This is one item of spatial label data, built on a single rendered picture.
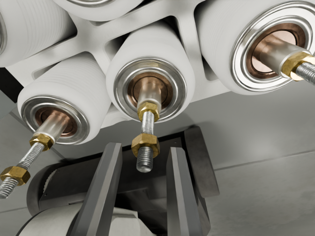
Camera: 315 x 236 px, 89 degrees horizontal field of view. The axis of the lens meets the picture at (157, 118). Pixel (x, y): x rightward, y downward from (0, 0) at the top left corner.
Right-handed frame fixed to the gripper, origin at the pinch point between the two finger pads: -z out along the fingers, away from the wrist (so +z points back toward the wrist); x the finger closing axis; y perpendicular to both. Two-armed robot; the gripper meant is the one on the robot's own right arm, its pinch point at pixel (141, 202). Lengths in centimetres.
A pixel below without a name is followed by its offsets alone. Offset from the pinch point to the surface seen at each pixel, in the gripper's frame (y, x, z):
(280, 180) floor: 52, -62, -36
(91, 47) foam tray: -1.9, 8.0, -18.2
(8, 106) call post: 9.7, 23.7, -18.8
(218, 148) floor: 35, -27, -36
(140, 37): -4.6, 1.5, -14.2
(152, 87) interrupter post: -1.1, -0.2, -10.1
